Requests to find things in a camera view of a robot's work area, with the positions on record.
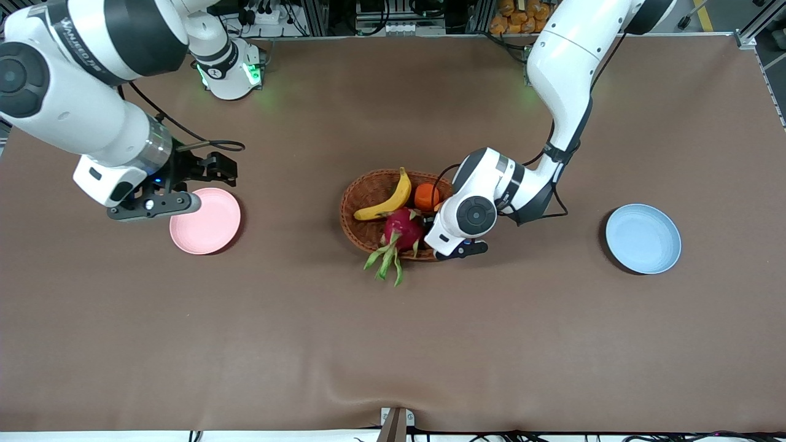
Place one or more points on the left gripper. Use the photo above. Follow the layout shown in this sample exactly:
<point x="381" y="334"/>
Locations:
<point x="427" y="224"/>

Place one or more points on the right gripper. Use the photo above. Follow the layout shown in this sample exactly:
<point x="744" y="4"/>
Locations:
<point x="186" y="166"/>

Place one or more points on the yellow banana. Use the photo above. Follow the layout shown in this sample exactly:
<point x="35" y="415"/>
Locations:
<point x="393" y="201"/>

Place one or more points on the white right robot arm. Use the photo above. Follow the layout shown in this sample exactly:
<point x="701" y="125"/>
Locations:
<point x="80" y="110"/>

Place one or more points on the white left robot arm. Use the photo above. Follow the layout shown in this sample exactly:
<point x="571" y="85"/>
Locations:
<point x="565" y="61"/>

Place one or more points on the orange fruit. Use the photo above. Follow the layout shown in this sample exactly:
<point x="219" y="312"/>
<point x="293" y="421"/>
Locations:
<point x="425" y="196"/>

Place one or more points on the pink dragon fruit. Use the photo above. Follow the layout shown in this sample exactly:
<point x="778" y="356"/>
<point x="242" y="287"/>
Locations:
<point x="402" y="230"/>

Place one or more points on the pink plate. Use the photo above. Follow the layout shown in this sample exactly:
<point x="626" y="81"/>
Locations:
<point x="209" y="233"/>

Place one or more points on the brown wicker basket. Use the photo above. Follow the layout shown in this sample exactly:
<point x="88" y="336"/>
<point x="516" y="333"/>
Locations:
<point x="368" y="236"/>

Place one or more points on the white power strip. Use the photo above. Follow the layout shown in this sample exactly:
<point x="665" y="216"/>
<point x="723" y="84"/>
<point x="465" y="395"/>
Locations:
<point x="264" y="15"/>

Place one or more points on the table cover cloth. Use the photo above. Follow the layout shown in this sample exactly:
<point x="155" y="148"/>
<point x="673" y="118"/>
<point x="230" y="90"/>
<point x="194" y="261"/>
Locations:
<point x="245" y="337"/>

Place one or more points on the blue plate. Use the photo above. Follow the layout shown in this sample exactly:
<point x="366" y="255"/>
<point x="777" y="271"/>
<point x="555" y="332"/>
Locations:
<point x="643" y="239"/>

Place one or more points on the pile of orange items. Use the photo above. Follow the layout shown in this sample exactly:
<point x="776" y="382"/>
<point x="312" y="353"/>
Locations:
<point x="516" y="18"/>

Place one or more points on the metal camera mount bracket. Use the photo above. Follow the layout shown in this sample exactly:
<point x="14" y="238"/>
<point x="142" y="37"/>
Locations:
<point x="395" y="426"/>

